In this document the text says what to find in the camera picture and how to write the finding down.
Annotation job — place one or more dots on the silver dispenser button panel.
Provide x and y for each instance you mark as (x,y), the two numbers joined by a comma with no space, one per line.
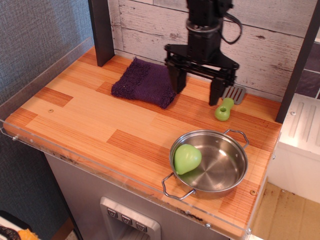
(123,223)

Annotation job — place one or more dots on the green toy pear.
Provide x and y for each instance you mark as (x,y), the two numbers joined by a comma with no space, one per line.
(186,158)

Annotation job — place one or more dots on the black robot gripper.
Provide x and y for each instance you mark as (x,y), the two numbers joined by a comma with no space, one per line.
(201,56)

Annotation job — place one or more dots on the orange object at corner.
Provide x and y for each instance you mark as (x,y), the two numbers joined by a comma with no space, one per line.
(26,234)

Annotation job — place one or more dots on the purple folded towel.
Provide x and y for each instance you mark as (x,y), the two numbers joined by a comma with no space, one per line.
(147,82)

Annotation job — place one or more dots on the clear acrylic guard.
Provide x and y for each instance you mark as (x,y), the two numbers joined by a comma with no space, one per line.
(75,118)

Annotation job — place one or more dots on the dark left shelf post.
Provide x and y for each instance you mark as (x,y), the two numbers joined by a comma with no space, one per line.
(102,30)

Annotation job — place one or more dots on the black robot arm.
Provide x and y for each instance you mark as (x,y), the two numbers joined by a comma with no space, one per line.
(207,12)

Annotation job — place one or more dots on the stainless steel pot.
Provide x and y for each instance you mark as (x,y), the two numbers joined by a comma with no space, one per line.
(224,164)

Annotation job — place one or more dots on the white toy sink unit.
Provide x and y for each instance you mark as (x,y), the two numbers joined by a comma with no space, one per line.
(295,162)

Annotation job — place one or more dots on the dark right shelf post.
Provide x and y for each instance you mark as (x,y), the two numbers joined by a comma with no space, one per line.
(300,63)

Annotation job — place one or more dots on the dark shelf post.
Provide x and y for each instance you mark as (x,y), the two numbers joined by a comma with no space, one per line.
(102,30)
(300,63)

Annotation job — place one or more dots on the green handled grey spatula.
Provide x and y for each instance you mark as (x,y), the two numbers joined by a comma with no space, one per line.
(233,95)

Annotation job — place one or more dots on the grey toy fridge cabinet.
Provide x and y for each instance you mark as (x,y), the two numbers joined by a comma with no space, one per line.
(83,191)

